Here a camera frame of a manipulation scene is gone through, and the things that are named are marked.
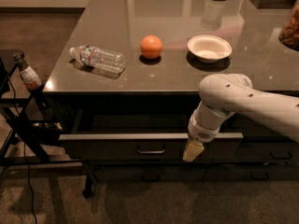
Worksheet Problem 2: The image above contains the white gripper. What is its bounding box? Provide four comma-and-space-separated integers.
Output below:
182, 113, 221, 162

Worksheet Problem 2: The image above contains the dark top drawer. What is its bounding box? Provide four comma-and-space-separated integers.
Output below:
59, 107, 245, 164

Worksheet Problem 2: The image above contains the dark drawer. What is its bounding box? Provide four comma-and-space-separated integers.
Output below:
209, 142, 299, 163
204, 165, 299, 181
59, 107, 245, 164
94, 166, 206, 182

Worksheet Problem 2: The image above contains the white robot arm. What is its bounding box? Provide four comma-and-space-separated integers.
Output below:
183, 74, 299, 162

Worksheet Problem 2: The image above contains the dark bottom right drawer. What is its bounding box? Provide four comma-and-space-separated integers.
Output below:
204, 165, 299, 181

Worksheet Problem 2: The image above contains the dark middle right drawer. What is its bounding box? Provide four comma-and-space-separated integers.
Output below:
209, 142, 299, 163

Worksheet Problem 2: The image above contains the dark bottom left drawer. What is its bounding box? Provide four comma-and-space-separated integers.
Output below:
94, 166, 206, 182

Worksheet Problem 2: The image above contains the dark cabinet with counter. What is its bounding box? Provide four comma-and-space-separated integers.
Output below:
42, 0, 299, 199

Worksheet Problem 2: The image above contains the white paper bowl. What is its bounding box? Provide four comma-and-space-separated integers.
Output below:
187, 35, 232, 63

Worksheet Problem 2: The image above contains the orange fruit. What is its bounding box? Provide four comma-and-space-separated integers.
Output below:
140, 35, 163, 60

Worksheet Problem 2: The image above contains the clear plastic water bottle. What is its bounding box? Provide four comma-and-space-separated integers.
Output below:
69, 45, 125, 74

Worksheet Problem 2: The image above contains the jar of nuts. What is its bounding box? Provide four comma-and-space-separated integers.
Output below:
278, 0, 299, 50

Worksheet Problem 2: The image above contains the black side table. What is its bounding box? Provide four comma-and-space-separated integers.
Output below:
0, 49, 82, 185

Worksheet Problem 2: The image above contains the dark glass soda bottle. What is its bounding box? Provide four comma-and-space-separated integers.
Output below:
13, 52, 49, 110

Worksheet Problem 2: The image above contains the black power cable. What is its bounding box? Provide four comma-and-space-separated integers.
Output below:
7, 75, 39, 224

